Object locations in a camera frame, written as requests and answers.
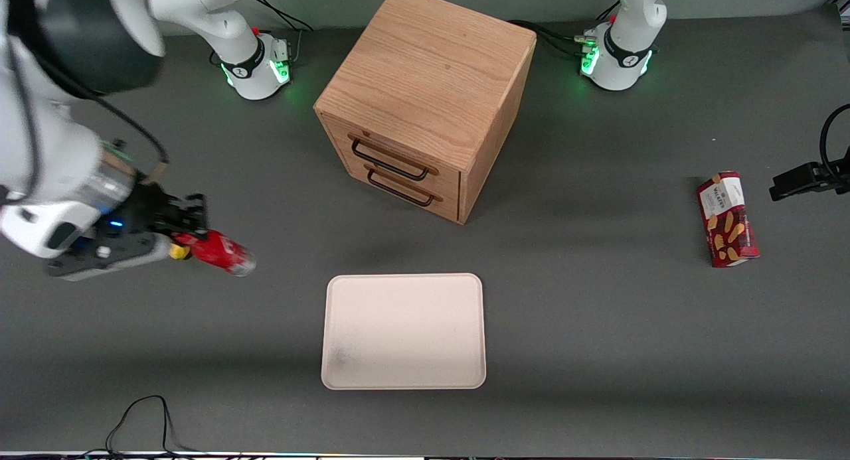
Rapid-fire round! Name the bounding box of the red soda can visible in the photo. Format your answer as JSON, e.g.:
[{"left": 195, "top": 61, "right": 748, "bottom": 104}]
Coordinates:
[{"left": 174, "top": 229, "right": 257, "bottom": 276}]

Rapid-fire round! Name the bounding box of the beige plastic tray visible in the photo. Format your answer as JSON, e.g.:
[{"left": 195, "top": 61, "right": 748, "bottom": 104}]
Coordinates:
[{"left": 321, "top": 273, "right": 487, "bottom": 390}]

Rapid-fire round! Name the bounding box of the red cookie box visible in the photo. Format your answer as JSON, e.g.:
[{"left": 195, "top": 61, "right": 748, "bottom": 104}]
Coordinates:
[{"left": 696, "top": 171, "right": 760, "bottom": 269}]

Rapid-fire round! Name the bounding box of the wooden drawer cabinet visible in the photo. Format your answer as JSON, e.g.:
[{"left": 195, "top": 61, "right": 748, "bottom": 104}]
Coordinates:
[{"left": 313, "top": 0, "right": 537, "bottom": 225}]

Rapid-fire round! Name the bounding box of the black left wrist cable loop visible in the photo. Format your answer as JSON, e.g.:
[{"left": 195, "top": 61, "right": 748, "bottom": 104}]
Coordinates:
[{"left": 819, "top": 104, "right": 850, "bottom": 177}]

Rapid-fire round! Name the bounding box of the thin black looped cable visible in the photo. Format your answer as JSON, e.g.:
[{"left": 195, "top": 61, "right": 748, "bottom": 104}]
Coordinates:
[{"left": 80, "top": 395, "right": 200, "bottom": 458}]

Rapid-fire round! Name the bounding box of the black metal drawer handle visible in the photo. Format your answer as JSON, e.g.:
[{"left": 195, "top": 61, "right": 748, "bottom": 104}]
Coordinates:
[
  {"left": 365, "top": 165, "right": 444, "bottom": 207},
  {"left": 347, "top": 133, "right": 440, "bottom": 182}
]

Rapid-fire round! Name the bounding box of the black right arm base cable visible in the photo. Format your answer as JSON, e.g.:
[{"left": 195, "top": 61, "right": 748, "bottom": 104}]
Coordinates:
[{"left": 250, "top": 0, "right": 314, "bottom": 66}]

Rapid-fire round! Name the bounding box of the black arm base cable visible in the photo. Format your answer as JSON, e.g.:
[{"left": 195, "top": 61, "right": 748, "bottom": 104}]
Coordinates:
[
  {"left": 508, "top": 19, "right": 593, "bottom": 57},
  {"left": 250, "top": 0, "right": 314, "bottom": 66}
]

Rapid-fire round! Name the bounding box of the black left arm base cable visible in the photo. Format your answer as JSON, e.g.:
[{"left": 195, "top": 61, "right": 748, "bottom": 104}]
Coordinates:
[{"left": 508, "top": 19, "right": 593, "bottom": 57}]

